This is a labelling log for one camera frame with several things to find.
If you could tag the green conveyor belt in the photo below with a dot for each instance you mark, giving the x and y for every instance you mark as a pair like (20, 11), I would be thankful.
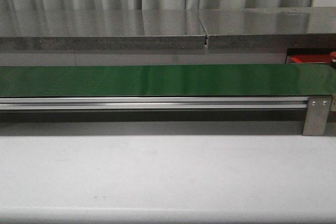
(168, 81)

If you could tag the red plastic tray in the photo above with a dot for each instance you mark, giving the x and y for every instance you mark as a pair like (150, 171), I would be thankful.
(315, 58)

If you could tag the left steel counter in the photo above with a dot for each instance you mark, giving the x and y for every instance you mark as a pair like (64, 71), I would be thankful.
(47, 30)

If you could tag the steel counter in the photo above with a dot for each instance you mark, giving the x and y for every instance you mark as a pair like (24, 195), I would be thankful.
(47, 30)
(272, 28)

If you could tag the right steel counter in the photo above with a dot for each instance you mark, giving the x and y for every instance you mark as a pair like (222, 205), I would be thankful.
(272, 28)

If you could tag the aluminium conveyor side rail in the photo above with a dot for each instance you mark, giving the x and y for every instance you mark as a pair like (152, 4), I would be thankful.
(154, 103)

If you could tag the steel conveyor support bracket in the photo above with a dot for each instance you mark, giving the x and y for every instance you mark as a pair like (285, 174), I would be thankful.
(318, 109)

